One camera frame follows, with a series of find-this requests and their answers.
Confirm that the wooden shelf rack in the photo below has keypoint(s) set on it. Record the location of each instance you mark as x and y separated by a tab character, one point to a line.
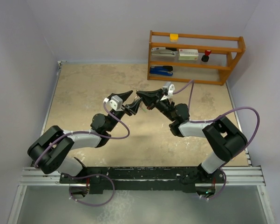
222	59

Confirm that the blue stapler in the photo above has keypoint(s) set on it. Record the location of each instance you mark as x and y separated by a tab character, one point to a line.
161	70

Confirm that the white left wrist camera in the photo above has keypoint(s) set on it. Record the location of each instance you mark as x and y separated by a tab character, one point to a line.
115	102

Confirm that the white green staples box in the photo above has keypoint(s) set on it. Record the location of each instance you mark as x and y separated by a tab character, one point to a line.
188	54

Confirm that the grey stapler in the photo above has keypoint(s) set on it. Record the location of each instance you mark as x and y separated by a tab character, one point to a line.
164	52

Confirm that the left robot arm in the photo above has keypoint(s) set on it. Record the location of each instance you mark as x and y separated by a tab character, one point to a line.
50	152

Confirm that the yellow small box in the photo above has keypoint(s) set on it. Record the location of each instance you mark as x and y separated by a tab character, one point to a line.
174	37

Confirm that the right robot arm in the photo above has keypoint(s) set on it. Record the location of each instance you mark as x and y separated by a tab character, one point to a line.
225	139

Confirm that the silver keyring with clips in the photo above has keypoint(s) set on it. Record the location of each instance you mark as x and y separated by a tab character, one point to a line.
138	102

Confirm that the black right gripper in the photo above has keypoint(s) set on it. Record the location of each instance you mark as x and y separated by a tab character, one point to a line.
151	98

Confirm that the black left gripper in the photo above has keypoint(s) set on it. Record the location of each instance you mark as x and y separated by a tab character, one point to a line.
132	109

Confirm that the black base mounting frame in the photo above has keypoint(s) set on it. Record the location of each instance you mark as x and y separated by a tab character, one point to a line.
185	179

